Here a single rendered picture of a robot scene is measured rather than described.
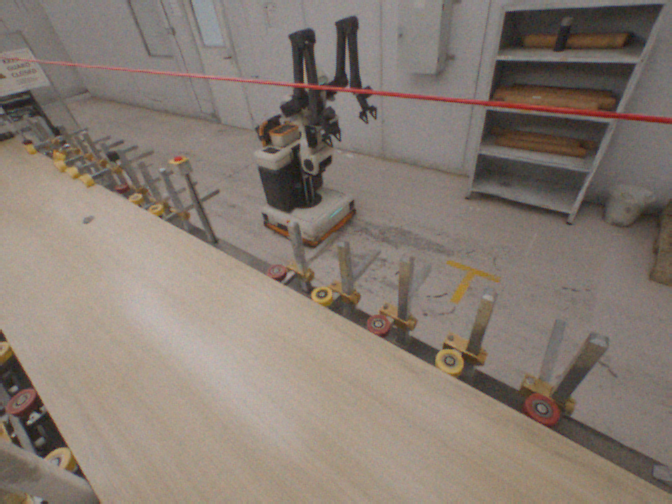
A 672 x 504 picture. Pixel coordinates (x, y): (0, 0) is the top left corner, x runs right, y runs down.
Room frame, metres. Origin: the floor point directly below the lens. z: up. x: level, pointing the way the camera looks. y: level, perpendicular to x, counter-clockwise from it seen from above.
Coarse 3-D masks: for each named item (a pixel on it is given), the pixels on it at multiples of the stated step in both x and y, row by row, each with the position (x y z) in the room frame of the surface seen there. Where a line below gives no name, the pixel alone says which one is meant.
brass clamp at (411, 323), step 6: (390, 306) 0.78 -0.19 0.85; (384, 312) 0.75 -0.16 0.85; (390, 312) 0.75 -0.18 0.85; (396, 312) 0.75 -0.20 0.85; (396, 318) 0.72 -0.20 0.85; (408, 318) 0.71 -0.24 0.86; (414, 318) 0.71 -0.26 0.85; (396, 324) 0.72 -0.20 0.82; (402, 324) 0.70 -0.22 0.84; (408, 324) 0.69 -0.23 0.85; (414, 324) 0.69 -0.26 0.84; (408, 330) 0.68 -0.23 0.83
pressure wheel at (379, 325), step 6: (372, 318) 0.69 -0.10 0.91; (378, 318) 0.69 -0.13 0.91; (384, 318) 0.69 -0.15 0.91; (372, 324) 0.67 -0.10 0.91; (378, 324) 0.66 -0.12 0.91; (384, 324) 0.66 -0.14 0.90; (372, 330) 0.65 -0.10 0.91; (378, 330) 0.64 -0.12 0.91; (384, 330) 0.64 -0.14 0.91; (384, 336) 0.63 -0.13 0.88
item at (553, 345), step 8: (560, 320) 0.64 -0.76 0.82; (560, 328) 0.61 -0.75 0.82; (552, 336) 0.58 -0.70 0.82; (560, 336) 0.58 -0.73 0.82; (552, 344) 0.55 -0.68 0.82; (552, 352) 0.53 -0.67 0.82; (544, 360) 0.51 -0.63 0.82; (552, 360) 0.50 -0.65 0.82; (544, 368) 0.48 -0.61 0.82; (552, 368) 0.48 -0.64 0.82; (544, 376) 0.45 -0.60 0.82
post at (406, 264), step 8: (408, 256) 0.72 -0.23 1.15; (400, 264) 0.72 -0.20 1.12; (408, 264) 0.70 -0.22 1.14; (400, 272) 0.72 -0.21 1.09; (408, 272) 0.70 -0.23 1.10; (400, 280) 0.72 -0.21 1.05; (408, 280) 0.70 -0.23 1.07; (400, 288) 0.72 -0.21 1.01; (408, 288) 0.70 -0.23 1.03; (400, 296) 0.72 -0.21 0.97; (408, 296) 0.71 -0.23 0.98; (400, 304) 0.72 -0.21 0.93; (408, 304) 0.71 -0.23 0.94; (400, 312) 0.72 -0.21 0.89; (408, 312) 0.71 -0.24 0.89; (400, 336) 0.71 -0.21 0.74; (408, 336) 0.72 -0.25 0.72
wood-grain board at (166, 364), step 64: (0, 192) 2.22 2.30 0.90; (64, 192) 2.07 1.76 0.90; (0, 256) 1.41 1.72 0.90; (64, 256) 1.33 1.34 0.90; (128, 256) 1.25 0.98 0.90; (192, 256) 1.19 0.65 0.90; (0, 320) 0.94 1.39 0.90; (64, 320) 0.89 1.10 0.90; (128, 320) 0.85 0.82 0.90; (192, 320) 0.80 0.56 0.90; (256, 320) 0.76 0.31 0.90; (320, 320) 0.72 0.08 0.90; (64, 384) 0.60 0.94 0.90; (128, 384) 0.57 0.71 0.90; (192, 384) 0.54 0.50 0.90; (256, 384) 0.51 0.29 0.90; (320, 384) 0.49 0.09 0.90; (384, 384) 0.46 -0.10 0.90; (448, 384) 0.43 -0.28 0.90; (128, 448) 0.38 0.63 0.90; (192, 448) 0.36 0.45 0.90; (256, 448) 0.33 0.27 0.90; (320, 448) 0.31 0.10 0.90; (384, 448) 0.29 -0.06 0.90; (448, 448) 0.27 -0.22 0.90; (512, 448) 0.26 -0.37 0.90; (576, 448) 0.24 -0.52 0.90
